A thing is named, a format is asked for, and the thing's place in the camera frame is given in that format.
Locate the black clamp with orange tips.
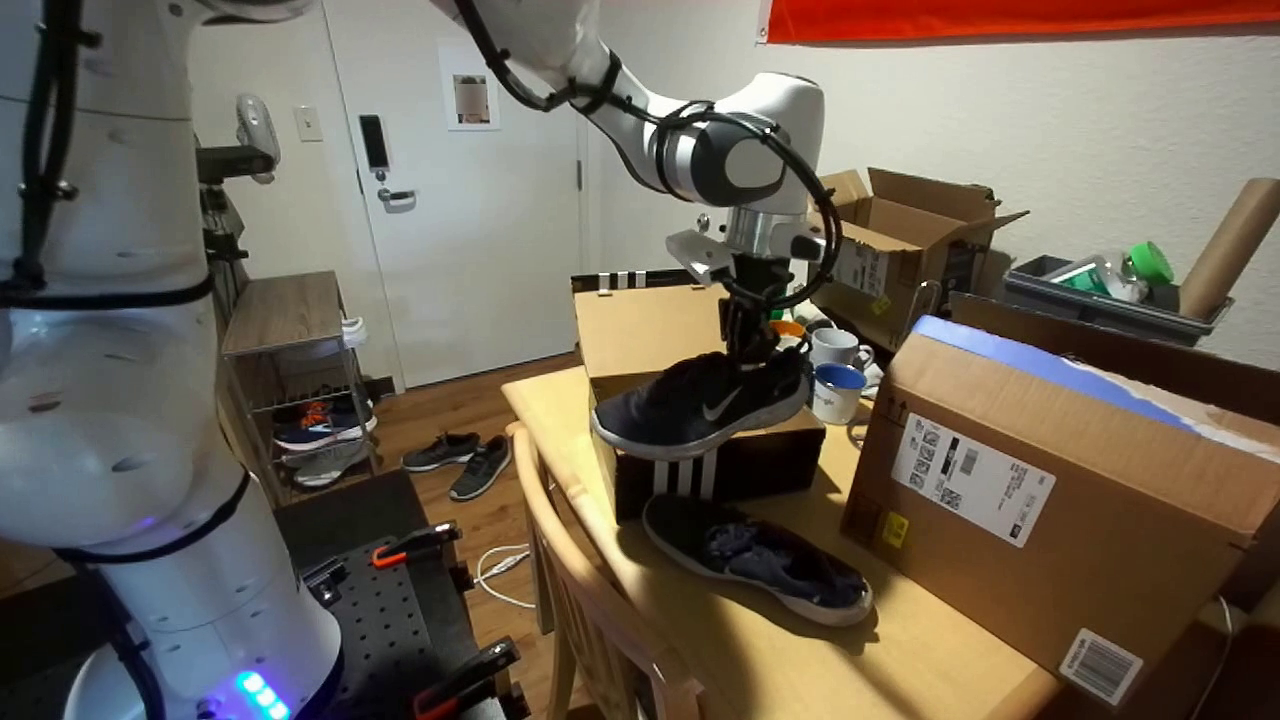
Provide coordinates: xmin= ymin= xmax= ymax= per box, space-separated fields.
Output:
xmin=362 ymin=521 xmax=463 ymax=575
xmin=406 ymin=636 xmax=522 ymax=720

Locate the white light switch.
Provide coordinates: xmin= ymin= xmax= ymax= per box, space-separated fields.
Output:
xmin=289 ymin=102 xmax=326 ymax=147

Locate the sneaker with orange accent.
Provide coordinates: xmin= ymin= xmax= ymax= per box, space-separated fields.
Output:
xmin=266 ymin=397 xmax=379 ymax=459

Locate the white and blue mug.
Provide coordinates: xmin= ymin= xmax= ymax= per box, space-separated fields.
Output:
xmin=806 ymin=362 xmax=871 ymax=428

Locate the small portrait photo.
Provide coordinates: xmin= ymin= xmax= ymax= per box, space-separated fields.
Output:
xmin=449 ymin=69 xmax=497 ymax=134

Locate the dark sneaker with light sole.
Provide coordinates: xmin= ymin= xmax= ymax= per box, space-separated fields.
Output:
xmin=399 ymin=428 xmax=485 ymax=480
xmin=449 ymin=434 xmax=520 ymax=507

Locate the white cable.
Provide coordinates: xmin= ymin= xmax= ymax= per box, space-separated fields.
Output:
xmin=468 ymin=537 xmax=544 ymax=617

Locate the white door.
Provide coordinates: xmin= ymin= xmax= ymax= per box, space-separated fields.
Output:
xmin=316 ymin=0 xmax=592 ymax=397

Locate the black shoe box tan lid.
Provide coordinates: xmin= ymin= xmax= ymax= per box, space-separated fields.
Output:
xmin=573 ymin=279 xmax=832 ymax=527

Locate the grey camera on stand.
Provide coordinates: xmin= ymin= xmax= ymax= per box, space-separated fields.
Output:
xmin=190 ymin=88 xmax=285 ymax=315

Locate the wooden shoe shelf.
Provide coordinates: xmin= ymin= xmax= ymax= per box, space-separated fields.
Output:
xmin=217 ymin=267 xmax=389 ymax=514

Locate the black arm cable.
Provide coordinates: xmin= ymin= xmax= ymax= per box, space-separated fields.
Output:
xmin=449 ymin=0 xmax=846 ymax=314

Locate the navy sneaker with white swoosh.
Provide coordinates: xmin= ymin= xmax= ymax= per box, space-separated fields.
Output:
xmin=588 ymin=349 xmax=814 ymax=465
xmin=634 ymin=494 xmax=880 ymax=632

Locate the brown cardboard tube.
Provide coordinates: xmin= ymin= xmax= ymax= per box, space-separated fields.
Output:
xmin=1176 ymin=174 xmax=1280 ymax=324

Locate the large sealed cardboard box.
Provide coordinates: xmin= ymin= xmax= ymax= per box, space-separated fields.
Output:
xmin=839 ymin=314 xmax=1280 ymax=713

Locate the green plastic item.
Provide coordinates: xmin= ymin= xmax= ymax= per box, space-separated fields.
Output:
xmin=1123 ymin=237 xmax=1181 ymax=290

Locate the open empty cardboard box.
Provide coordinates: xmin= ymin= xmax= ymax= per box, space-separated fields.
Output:
xmin=797 ymin=165 xmax=1031 ymax=357

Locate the light wooden chair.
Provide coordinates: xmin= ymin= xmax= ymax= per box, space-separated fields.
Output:
xmin=508 ymin=420 xmax=710 ymax=720

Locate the white cup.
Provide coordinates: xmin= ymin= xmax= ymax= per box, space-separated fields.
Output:
xmin=804 ymin=324 xmax=862 ymax=372

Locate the black plastic tray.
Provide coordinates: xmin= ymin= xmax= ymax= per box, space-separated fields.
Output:
xmin=998 ymin=250 xmax=1219 ymax=341

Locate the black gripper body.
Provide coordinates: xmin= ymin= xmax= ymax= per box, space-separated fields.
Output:
xmin=719 ymin=256 xmax=793 ymax=324

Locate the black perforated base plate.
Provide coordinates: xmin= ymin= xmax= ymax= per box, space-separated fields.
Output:
xmin=273 ymin=474 xmax=531 ymax=720

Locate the black door keypad lock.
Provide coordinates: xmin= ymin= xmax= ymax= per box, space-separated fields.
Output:
xmin=352 ymin=113 xmax=394 ymax=175

